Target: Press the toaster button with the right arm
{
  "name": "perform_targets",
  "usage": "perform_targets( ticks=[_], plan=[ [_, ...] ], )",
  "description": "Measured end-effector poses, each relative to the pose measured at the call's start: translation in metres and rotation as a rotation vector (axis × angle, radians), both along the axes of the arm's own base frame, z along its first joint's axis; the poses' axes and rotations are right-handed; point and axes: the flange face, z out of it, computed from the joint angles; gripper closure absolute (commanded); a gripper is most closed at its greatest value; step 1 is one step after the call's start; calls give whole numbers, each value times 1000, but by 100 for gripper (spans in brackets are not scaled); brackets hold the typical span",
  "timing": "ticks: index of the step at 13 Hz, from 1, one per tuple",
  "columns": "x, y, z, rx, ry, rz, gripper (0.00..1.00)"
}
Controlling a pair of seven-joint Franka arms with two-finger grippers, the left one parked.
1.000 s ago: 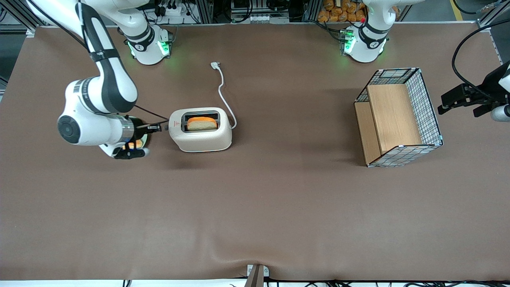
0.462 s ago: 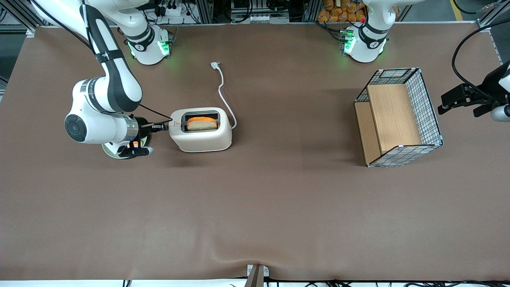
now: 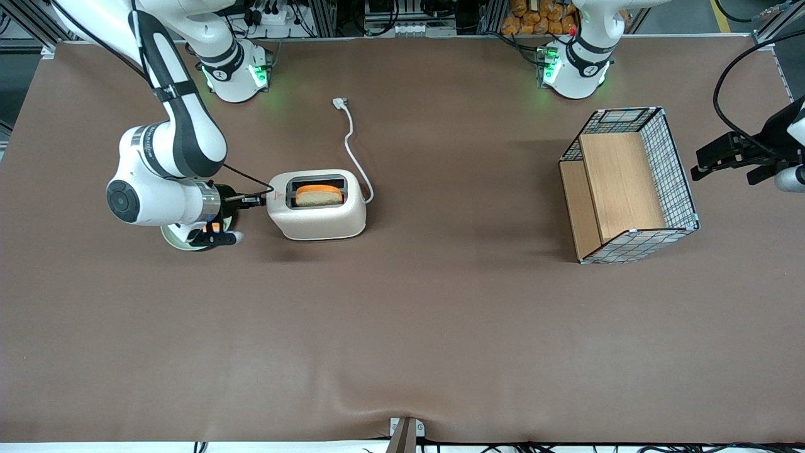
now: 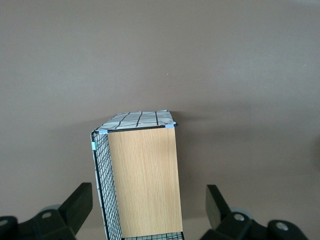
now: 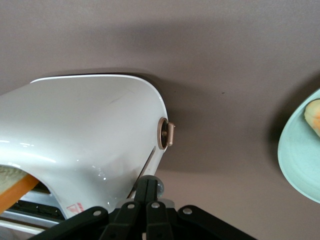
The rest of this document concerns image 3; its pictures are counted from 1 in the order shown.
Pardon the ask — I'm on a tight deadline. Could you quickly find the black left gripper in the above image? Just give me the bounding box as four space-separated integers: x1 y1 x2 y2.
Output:
691 123 790 184

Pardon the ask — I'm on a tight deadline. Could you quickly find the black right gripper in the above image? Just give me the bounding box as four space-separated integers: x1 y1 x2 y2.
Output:
218 184 270 221

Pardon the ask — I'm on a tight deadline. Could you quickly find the white two-slot toaster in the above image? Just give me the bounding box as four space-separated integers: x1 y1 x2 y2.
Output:
267 171 367 241

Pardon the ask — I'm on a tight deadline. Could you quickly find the bread slice with orange crust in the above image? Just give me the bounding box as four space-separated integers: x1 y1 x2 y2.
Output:
295 184 345 208

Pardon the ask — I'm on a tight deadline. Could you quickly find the pale green round plate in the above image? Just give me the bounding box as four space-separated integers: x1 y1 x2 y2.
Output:
160 216 237 252

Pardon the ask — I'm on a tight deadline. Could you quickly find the wooden shelf insert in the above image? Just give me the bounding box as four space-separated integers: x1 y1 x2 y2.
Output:
560 132 667 260

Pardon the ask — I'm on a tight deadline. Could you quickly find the white power strip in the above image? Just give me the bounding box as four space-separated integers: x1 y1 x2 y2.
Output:
248 6 296 27

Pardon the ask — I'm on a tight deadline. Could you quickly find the bag of bread rolls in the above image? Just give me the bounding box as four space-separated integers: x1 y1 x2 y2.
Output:
501 0 579 36

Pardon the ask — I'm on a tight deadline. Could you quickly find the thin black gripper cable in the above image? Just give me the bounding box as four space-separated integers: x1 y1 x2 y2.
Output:
221 164 275 197

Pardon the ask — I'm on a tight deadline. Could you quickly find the wire mesh basket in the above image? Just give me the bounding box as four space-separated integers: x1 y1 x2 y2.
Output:
559 106 701 265

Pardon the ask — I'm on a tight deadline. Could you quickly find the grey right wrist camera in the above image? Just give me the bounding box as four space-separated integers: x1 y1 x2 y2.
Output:
189 230 244 250

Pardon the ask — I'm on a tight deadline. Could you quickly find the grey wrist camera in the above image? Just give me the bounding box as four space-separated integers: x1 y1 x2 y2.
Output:
189 230 244 250
775 165 805 193

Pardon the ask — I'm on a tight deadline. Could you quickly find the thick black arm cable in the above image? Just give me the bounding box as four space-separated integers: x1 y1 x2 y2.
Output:
713 30 805 158

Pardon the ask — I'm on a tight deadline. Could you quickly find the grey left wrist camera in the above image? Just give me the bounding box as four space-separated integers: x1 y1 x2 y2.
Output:
775 165 805 193

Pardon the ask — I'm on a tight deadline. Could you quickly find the white toaster power cable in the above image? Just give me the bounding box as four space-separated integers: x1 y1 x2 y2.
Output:
332 97 375 204

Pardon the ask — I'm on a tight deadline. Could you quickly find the metal table edge bracket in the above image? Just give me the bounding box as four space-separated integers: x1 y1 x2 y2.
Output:
389 417 426 453

